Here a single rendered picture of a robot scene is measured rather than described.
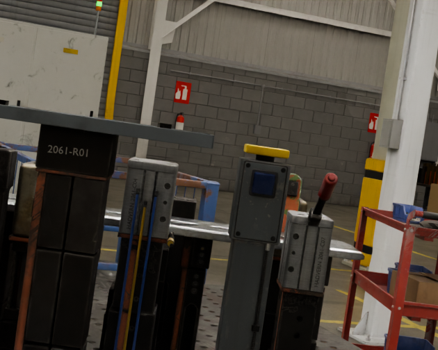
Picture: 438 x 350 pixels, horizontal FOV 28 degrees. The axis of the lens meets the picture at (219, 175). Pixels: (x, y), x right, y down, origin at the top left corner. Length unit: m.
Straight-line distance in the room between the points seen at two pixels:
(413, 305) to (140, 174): 2.41
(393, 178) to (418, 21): 0.98
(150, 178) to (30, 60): 8.33
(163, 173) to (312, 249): 0.26
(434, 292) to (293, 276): 2.35
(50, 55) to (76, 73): 0.35
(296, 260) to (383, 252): 4.17
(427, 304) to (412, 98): 2.13
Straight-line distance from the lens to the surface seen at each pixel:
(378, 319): 5.60
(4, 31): 9.61
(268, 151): 1.20
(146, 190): 1.35
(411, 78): 5.51
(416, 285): 3.67
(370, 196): 8.74
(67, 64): 9.71
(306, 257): 1.37
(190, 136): 1.15
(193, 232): 1.47
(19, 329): 1.24
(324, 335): 2.25
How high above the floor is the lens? 1.18
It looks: 3 degrees down
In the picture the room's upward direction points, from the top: 8 degrees clockwise
